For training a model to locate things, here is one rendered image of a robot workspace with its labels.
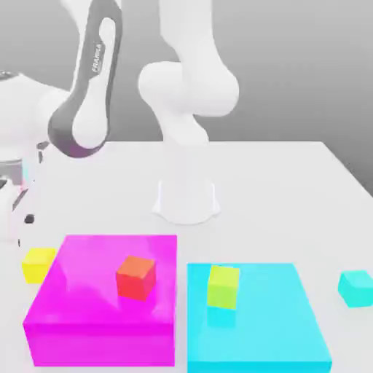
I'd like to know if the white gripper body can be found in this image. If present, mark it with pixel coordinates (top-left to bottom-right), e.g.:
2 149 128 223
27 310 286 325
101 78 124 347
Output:
0 216 22 248

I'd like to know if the small yellow cube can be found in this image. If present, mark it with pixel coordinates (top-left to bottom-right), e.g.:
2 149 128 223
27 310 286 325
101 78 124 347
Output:
21 246 57 284

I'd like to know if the small red cube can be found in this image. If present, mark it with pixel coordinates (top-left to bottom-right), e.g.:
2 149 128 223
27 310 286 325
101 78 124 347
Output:
115 255 157 302

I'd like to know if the small lime green cube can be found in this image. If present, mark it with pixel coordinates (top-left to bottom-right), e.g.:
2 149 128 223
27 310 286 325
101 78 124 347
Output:
206 264 240 310

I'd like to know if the small cyan cube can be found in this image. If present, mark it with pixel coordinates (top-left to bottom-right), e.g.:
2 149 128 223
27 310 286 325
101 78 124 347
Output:
337 269 373 309

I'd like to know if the large magenta box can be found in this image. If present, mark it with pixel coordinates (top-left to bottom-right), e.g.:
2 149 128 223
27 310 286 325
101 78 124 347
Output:
22 234 178 368

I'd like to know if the large cyan box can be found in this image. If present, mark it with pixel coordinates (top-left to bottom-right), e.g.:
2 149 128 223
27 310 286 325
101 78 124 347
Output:
186 262 333 373

